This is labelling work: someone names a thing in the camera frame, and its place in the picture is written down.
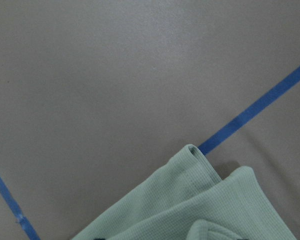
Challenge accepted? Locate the olive green long-sleeve shirt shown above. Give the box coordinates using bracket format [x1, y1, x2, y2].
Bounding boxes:
[75, 144, 294, 240]

